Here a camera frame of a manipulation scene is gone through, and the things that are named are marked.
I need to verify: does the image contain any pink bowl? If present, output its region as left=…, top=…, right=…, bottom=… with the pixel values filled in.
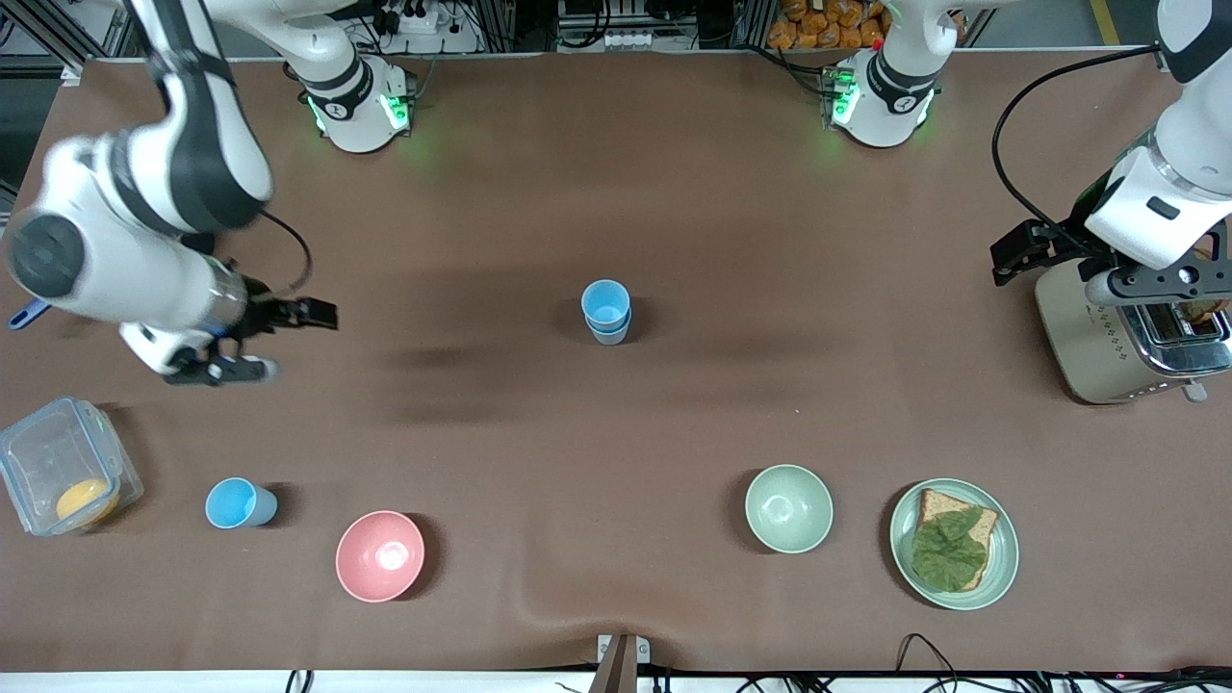
left=335, top=510, right=425, bottom=603

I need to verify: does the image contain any dark toasted bread slice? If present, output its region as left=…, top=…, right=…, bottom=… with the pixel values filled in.
left=1182, top=245, right=1232, bottom=325

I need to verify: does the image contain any black looped floor cable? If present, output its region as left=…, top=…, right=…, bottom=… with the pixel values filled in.
left=896, top=631, right=960, bottom=680

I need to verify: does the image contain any green lettuce leaf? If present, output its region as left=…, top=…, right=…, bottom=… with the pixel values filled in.
left=911, top=507, right=992, bottom=590

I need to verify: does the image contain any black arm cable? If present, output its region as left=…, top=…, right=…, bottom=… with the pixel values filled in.
left=991, top=43, right=1166, bottom=237
left=258, top=210, right=315, bottom=295

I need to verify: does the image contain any clear plastic food container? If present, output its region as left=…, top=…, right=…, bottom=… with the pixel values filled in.
left=0, top=396, right=145, bottom=538

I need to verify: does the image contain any pale green bowl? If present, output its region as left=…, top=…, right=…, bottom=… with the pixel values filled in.
left=744, top=464, right=834, bottom=554

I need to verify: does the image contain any bright blue plastic cup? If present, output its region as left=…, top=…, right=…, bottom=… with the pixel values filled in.
left=205, top=477, right=279, bottom=529
left=580, top=279, right=633, bottom=334

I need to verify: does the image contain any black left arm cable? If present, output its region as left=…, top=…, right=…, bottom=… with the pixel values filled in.
left=991, top=43, right=1166, bottom=237

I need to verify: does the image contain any white power strip with plugs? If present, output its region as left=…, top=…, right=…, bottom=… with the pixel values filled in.
left=371, top=0, right=453, bottom=38

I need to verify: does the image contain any orange round food piece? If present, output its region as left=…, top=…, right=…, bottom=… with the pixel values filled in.
left=55, top=477, right=121, bottom=526

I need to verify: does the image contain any beige chrome toaster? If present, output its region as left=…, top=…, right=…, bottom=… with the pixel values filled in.
left=1035, top=252, right=1232, bottom=405

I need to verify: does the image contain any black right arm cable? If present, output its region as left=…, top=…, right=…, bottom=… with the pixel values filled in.
left=258, top=210, right=315, bottom=295

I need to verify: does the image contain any brown bread slice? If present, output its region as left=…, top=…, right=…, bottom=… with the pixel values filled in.
left=914, top=488, right=1000, bottom=592

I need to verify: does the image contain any pale green plate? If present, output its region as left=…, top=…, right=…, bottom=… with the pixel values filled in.
left=889, top=478, right=1020, bottom=611

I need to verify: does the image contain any black saucepan with blue handle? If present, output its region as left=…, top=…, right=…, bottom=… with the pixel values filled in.
left=8, top=229, right=218, bottom=331

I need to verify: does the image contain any metal table edge bracket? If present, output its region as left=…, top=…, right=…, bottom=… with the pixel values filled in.
left=589, top=632, right=652, bottom=693

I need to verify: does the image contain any bag of orange buns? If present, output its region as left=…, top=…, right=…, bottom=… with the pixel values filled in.
left=766, top=0, right=965, bottom=51

